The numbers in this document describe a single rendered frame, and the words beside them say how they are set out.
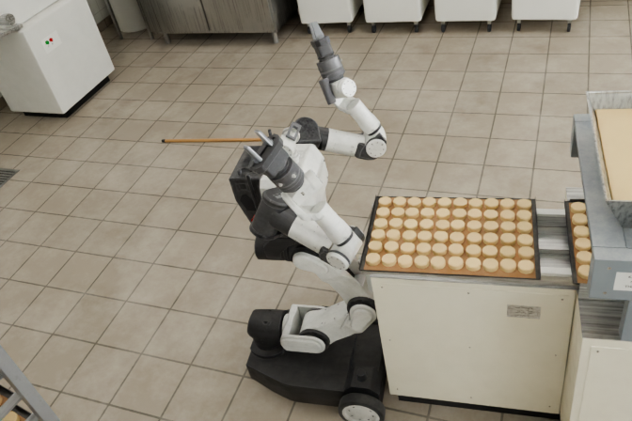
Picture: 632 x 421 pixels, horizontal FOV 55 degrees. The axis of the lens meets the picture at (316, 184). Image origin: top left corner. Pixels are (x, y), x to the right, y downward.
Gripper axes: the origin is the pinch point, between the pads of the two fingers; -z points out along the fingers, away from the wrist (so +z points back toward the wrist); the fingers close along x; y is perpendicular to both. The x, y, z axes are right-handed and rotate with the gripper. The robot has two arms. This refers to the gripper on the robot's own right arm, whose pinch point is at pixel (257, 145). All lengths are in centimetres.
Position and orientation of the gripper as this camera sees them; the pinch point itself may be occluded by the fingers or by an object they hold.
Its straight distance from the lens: 167.6
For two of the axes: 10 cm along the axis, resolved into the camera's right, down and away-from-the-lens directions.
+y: 6.7, 2.4, -7.0
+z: 5.0, 5.4, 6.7
